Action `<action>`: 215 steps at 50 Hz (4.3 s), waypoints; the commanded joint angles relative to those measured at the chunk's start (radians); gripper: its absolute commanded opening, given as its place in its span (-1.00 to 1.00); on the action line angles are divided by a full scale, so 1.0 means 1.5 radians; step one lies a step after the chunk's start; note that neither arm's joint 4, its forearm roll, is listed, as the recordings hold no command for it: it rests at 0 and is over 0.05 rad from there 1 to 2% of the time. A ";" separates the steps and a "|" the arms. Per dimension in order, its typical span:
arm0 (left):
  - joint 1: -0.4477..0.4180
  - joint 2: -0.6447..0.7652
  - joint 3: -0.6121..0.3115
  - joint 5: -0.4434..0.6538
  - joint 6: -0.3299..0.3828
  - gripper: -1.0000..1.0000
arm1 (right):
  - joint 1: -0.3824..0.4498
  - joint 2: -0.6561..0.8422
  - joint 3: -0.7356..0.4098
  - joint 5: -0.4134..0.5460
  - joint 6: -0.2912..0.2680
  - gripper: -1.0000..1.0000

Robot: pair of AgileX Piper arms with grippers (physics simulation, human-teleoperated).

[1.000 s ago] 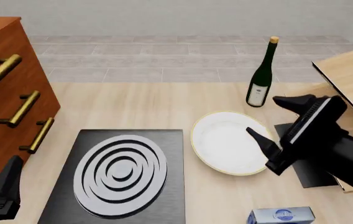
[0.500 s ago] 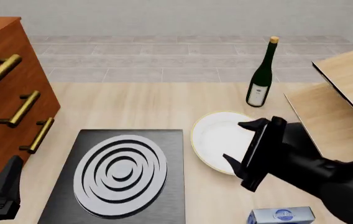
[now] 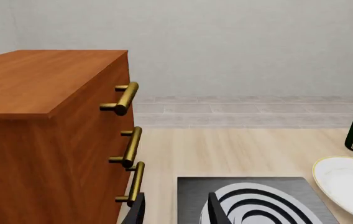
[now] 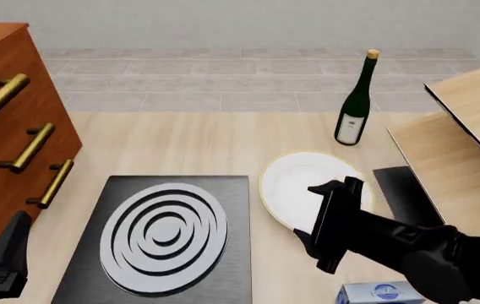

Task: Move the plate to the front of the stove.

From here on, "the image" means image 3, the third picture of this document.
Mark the white plate with gold rim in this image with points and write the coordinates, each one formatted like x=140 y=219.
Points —
x=347 y=184

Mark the wooden cabinet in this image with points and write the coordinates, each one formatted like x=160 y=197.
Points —
x=49 y=130

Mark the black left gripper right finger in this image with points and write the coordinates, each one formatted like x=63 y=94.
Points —
x=215 y=210

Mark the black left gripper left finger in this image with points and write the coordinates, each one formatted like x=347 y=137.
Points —
x=136 y=211

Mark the flat black stove plate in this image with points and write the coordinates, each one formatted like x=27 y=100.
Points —
x=257 y=200

